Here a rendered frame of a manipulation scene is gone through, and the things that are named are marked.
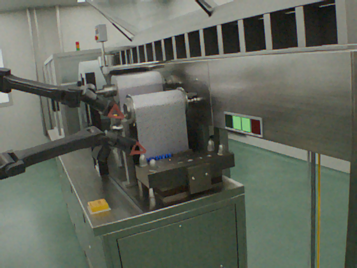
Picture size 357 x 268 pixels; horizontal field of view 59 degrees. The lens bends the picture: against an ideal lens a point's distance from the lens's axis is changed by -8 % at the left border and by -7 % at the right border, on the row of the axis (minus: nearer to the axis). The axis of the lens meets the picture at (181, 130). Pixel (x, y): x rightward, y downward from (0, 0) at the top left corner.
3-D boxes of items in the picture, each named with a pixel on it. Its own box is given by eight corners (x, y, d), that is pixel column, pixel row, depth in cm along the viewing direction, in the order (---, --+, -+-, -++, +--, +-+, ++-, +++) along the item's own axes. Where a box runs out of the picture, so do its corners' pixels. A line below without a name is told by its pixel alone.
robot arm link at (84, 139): (5, 166, 105) (-6, 152, 111) (7, 180, 108) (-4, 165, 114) (109, 133, 135) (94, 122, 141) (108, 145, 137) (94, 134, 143)
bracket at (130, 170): (121, 184, 161) (112, 121, 155) (134, 181, 164) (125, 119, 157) (124, 187, 157) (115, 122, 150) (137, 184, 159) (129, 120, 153)
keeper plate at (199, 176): (188, 193, 140) (185, 167, 138) (209, 187, 144) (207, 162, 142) (191, 194, 138) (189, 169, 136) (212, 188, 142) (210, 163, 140)
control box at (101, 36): (94, 43, 196) (92, 26, 194) (104, 42, 199) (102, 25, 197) (97, 41, 190) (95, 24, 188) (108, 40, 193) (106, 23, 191)
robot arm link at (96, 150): (101, 136, 133) (88, 127, 138) (90, 161, 134) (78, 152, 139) (122, 140, 142) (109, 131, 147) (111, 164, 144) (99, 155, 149)
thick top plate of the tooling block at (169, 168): (136, 178, 147) (134, 164, 145) (216, 159, 163) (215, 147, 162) (149, 189, 132) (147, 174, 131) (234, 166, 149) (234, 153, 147)
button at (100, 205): (88, 207, 137) (87, 201, 136) (104, 203, 139) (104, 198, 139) (92, 213, 130) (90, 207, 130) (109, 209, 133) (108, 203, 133)
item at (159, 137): (141, 164, 151) (136, 123, 148) (189, 153, 161) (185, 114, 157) (141, 164, 151) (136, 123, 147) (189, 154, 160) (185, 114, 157)
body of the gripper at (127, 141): (130, 155, 143) (114, 149, 139) (123, 150, 152) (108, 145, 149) (136, 140, 143) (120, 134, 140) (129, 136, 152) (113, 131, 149)
